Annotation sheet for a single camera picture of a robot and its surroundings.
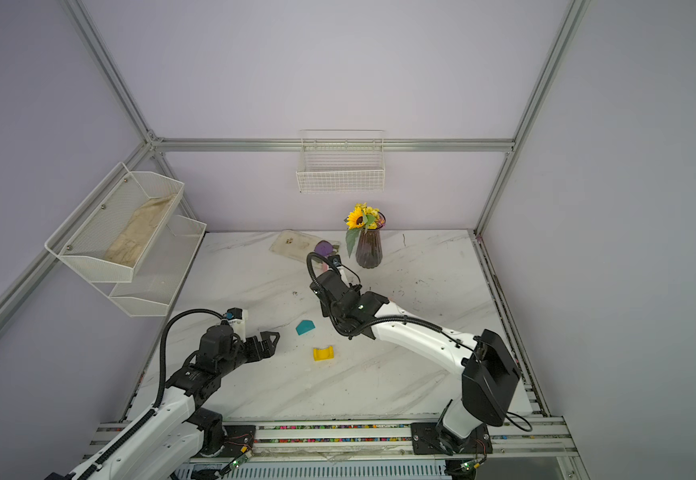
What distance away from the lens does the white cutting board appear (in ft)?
3.80

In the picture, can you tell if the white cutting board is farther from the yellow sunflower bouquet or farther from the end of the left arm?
the end of the left arm

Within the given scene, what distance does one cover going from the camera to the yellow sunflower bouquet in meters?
0.91

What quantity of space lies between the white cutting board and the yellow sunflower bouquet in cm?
22
